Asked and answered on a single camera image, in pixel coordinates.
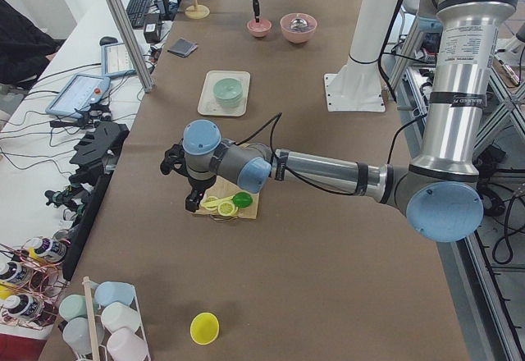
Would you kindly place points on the green bowl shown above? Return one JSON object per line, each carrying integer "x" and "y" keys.
{"x": 228, "y": 92}

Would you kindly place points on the grey folded cloth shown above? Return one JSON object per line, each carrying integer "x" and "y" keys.
{"x": 182, "y": 48}

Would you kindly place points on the white cup rack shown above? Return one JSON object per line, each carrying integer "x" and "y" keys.
{"x": 104, "y": 323}

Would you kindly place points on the blue teach pendant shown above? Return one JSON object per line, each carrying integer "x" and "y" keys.
{"x": 78, "y": 95}
{"x": 116, "y": 61}

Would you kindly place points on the yellow plastic cup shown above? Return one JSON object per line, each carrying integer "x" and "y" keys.
{"x": 204, "y": 328}

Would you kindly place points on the wooden cutting board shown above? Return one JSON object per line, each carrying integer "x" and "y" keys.
{"x": 233, "y": 169}

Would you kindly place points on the black keyboard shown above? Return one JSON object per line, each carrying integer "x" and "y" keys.
{"x": 136, "y": 10}

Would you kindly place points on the aluminium frame post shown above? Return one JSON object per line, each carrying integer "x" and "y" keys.
{"x": 127, "y": 34}

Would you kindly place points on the cream rabbit tray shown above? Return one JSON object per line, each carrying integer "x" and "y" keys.
{"x": 208, "y": 106}

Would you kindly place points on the small pink bowl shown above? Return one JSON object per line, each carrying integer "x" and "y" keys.
{"x": 259, "y": 28}

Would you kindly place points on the blue teach pendant far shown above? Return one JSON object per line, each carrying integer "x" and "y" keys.
{"x": 116, "y": 61}

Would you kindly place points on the large pink bowl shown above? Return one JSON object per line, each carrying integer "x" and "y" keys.
{"x": 295, "y": 37}

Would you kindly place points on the blue teach pendant near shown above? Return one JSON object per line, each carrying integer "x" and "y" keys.
{"x": 78, "y": 95}

